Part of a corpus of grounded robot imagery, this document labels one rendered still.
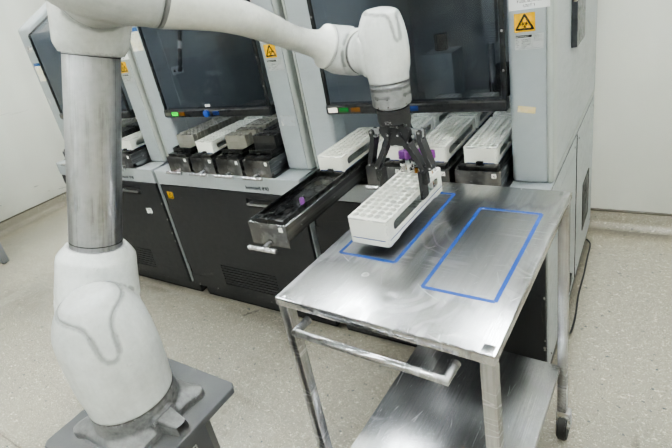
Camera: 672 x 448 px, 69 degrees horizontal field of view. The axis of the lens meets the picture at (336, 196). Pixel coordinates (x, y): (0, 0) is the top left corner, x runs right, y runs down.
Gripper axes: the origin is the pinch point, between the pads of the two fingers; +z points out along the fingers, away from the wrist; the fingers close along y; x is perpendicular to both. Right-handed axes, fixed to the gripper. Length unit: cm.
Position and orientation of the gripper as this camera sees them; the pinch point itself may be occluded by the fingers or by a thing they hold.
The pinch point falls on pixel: (403, 187)
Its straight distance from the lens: 120.2
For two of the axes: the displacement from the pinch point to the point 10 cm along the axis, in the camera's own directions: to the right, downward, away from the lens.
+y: 8.1, 0.9, -5.7
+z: 1.8, 9.0, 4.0
